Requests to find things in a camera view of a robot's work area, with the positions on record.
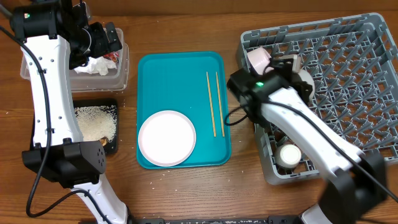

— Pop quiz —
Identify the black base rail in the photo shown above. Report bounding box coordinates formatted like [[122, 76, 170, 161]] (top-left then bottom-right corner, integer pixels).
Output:
[[132, 215, 302, 224]]

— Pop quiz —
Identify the red snack wrapper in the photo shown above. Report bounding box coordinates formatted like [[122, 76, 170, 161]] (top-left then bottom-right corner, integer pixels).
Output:
[[103, 52, 119, 63]]

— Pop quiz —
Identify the pile of rice grains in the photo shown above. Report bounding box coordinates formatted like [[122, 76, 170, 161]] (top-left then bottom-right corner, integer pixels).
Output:
[[75, 105, 117, 142]]

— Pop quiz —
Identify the grey bowl with brown scraps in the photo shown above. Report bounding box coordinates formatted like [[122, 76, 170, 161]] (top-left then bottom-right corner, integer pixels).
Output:
[[298, 70, 315, 104]]

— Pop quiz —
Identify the grey dishwasher rack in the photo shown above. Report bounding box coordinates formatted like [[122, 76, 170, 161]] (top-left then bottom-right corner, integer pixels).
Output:
[[237, 13, 397, 165]]

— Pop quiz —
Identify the black rectangular tray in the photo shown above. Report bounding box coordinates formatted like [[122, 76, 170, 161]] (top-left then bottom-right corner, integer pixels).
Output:
[[49, 98, 119, 154]]

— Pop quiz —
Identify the white bowl with rice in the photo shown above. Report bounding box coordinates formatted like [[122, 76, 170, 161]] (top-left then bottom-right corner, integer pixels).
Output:
[[248, 47, 273, 75]]

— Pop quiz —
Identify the white cup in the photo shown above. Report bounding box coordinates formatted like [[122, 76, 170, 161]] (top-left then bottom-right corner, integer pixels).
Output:
[[274, 144, 302, 169]]

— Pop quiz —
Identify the clear plastic waste bin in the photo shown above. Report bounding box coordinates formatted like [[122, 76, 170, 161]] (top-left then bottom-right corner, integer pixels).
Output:
[[25, 35, 129, 93]]

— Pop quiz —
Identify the white round plate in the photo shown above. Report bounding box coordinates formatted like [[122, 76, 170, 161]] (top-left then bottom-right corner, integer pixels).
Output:
[[138, 110, 197, 167]]

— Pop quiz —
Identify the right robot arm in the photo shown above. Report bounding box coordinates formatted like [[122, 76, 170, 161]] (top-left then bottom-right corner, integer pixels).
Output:
[[227, 58, 395, 223]]

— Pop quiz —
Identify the teal serving tray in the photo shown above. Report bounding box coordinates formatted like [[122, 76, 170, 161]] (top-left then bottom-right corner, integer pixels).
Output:
[[136, 51, 232, 168]]

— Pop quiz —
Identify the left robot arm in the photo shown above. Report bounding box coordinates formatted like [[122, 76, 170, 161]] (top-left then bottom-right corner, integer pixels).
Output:
[[7, 1, 134, 223]]

